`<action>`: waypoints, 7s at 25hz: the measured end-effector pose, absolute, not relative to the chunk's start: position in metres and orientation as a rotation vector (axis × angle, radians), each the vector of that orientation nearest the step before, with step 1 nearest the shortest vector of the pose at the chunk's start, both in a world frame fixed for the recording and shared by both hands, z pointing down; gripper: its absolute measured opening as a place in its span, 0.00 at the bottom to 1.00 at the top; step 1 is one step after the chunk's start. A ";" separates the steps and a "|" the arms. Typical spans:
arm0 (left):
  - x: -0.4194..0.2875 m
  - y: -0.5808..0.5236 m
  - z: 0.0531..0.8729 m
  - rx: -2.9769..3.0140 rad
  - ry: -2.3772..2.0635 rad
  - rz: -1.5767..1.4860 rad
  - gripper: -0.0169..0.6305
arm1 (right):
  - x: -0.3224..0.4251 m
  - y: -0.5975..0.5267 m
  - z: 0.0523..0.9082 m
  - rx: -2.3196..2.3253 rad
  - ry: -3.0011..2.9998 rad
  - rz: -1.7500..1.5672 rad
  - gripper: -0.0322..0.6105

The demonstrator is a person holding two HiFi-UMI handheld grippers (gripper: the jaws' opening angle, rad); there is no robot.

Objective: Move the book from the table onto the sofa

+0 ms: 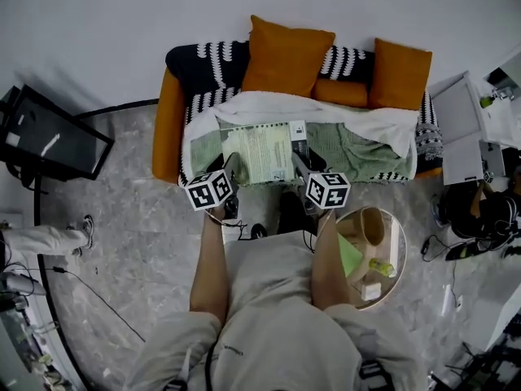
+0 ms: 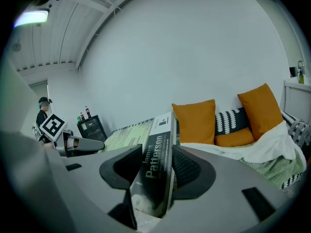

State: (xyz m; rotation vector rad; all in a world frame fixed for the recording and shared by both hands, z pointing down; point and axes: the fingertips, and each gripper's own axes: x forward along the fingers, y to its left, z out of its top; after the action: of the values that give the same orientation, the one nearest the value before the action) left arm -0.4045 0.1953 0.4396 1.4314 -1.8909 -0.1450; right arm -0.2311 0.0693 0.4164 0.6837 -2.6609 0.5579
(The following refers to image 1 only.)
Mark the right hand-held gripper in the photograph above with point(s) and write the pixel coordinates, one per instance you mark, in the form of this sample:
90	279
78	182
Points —
327	190

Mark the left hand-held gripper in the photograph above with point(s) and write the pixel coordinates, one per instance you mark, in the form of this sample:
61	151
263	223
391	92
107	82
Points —
207	191

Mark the green printed magazine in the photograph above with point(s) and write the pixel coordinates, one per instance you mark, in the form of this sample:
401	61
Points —
262	153

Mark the orange sofa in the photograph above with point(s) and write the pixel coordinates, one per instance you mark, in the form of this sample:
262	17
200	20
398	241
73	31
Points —
167	137

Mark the person's right forearm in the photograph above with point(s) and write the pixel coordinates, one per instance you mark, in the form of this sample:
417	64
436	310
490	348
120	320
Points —
327	267

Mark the person's left forearm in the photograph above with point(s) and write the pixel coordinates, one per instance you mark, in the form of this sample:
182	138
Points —
209	267

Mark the round glass coffee table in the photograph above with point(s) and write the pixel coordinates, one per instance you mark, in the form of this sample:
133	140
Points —
378	253

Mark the green knitted blanket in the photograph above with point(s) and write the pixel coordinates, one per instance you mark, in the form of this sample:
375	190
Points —
358	157

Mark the white fleece blanket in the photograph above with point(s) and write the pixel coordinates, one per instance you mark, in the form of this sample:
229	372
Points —
285	104

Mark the tan woven basket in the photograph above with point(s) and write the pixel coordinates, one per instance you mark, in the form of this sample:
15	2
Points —
368	226

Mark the green sticky paper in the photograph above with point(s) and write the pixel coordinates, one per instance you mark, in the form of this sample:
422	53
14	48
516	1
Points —
350	257

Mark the orange square cushion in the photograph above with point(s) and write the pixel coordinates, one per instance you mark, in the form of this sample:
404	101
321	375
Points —
401	76
285	59

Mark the yellow-green drink bottle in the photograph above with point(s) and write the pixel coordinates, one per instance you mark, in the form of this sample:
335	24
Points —
382	267

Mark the small white box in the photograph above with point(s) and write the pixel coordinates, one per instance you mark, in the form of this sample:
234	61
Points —
371	291

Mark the white cabinet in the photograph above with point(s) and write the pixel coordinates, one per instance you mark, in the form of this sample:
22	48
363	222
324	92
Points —
460	112

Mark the person's grey sweatshirt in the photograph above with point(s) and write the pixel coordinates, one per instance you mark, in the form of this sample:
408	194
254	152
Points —
277	320

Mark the black glass-door cabinet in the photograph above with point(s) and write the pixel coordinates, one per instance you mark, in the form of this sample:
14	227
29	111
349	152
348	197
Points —
53	137

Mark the green bottle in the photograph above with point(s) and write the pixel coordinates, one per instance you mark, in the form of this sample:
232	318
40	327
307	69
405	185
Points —
486	101

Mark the grey chair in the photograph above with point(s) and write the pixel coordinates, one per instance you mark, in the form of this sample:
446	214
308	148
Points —
24	284

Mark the black metal rack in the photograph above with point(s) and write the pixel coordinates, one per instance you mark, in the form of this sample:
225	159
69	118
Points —
480	361

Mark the cluttered glass counter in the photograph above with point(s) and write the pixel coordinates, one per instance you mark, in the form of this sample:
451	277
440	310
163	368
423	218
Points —
24	340

